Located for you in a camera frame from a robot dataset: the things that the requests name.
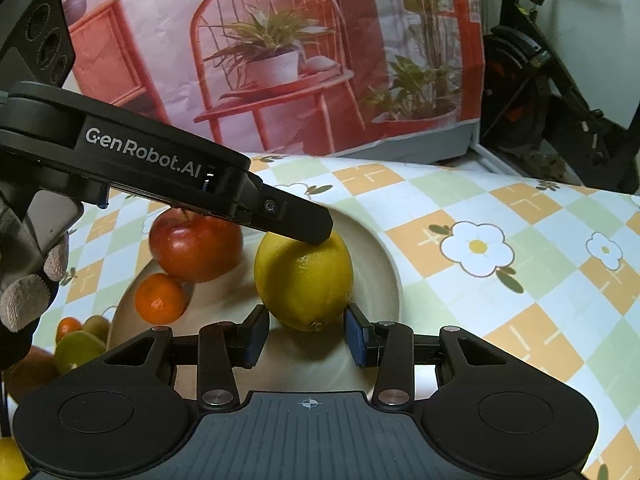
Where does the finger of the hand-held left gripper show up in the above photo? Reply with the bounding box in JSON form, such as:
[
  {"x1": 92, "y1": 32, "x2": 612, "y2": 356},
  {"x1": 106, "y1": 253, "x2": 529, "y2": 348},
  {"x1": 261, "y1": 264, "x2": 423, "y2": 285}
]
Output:
[{"x1": 232, "y1": 171, "x2": 335, "y2": 247}]

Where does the printed backdrop cloth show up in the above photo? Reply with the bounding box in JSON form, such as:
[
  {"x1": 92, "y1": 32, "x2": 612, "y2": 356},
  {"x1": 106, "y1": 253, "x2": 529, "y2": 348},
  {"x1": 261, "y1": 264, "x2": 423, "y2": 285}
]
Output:
[{"x1": 35, "y1": 0, "x2": 486, "y2": 158}]

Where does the mottled red yellow apple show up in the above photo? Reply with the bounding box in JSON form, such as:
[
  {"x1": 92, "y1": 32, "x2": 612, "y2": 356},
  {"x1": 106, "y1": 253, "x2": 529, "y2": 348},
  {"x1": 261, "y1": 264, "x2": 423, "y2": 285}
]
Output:
[{"x1": 2, "y1": 345, "x2": 61, "y2": 403}]

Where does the black exercise bike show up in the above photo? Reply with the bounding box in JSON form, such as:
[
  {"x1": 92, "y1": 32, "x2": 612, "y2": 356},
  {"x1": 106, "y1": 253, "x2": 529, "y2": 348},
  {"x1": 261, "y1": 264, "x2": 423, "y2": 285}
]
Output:
[{"x1": 477, "y1": 0, "x2": 640, "y2": 196}]

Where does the person's left hand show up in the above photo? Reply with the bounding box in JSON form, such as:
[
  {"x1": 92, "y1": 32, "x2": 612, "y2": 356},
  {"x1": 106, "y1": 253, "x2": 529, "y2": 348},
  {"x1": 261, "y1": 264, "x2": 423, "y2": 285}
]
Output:
[{"x1": 0, "y1": 232, "x2": 69, "y2": 376}]

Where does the yellow lemon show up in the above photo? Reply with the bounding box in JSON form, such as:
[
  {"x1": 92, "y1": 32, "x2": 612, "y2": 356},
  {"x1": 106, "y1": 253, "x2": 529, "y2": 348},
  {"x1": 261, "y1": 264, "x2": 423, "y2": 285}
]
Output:
[
  {"x1": 0, "y1": 437, "x2": 31, "y2": 480},
  {"x1": 254, "y1": 230, "x2": 355, "y2": 332}
]

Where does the checkered flower tablecloth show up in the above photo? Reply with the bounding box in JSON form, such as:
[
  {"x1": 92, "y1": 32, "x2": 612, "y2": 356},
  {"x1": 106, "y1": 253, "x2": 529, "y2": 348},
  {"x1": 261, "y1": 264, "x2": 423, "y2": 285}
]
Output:
[{"x1": 0, "y1": 152, "x2": 640, "y2": 480}]

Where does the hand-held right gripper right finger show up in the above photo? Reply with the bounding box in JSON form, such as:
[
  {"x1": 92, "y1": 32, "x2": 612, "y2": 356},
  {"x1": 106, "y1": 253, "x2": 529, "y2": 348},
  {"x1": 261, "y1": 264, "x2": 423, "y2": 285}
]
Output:
[{"x1": 344, "y1": 302, "x2": 516, "y2": 410}]

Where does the orange tangerine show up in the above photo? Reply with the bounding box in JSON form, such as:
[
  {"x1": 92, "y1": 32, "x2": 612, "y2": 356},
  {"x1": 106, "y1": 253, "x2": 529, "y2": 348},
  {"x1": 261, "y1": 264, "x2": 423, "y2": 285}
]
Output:
[
  {"x1": 135, "y1": 273, "x2": 190, "y2": 325},
  {"x1": 55, "y1": 317, "x2": 85, "y2": 343}
]

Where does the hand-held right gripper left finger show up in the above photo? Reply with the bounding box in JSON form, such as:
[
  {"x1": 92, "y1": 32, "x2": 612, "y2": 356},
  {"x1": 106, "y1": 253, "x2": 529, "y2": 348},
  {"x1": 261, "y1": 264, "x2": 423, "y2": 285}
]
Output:
[{"x1": 102, "y1": 304, "x2": 271, "y2": 411}]

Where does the beige round plate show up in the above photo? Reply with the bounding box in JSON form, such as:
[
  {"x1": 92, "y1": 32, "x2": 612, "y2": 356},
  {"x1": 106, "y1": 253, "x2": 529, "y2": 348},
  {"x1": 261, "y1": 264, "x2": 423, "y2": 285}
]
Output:
[{"x1": 106, "y1": 207, "x2": 403, "y2": 406}]

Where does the green round fruit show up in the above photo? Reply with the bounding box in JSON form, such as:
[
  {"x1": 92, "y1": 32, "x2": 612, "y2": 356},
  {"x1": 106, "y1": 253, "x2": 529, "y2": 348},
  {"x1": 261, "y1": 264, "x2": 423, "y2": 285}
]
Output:
[
  {"x1": 54, "y1": 331, "x2": 107, "y2": 376},
  {"x1": 81, "y1": 314, "x2": 112, "y2": 341}
]

